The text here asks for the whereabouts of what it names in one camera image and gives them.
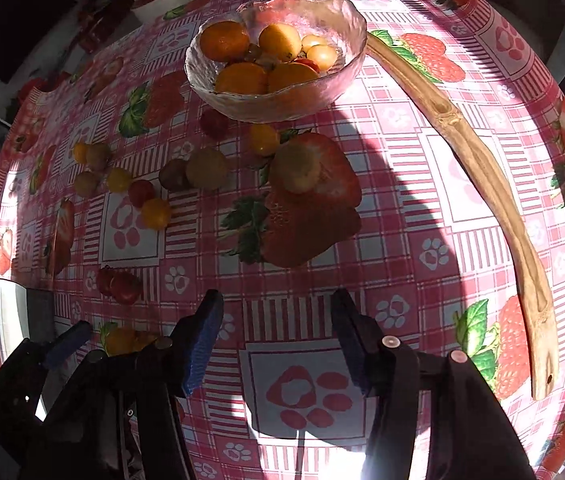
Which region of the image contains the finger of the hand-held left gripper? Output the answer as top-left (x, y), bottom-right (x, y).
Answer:
top-left (0, 320), bottom-right (94, 413)

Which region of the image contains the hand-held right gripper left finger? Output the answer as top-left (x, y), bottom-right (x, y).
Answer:
top-left (22, 289), bottom-right (225, 480)

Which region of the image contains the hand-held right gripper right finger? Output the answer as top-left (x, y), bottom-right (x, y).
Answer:
top-left (331, 287), bottom-right (538, 480)

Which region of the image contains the white cardboard box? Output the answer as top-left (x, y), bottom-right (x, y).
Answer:
top-left (0, 280), bottom-right (58, 361)

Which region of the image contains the strawberry print checkered tablecloth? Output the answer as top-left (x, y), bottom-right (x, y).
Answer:
top-left (0, 0), bottom-right (565, 480)

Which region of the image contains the olive cherry tomato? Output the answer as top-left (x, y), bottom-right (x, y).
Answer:
top-left (74, 171), bottom-right (100, 197)
top-left (86, 143), bottom-right (112, 171)
top-left (159, 159), bottom-right (190, 192)

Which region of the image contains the yellow-green tomato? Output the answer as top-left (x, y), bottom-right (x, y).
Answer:
top-left (186, 147), bottom-right (230, 191)

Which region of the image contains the red plastic chair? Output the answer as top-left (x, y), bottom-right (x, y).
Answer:
top-left (16, 72), bottom-right (70, 106)

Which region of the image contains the white container at table edge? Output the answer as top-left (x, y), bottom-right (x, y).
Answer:
top-left (130, 0), bottom-right (223, 24)

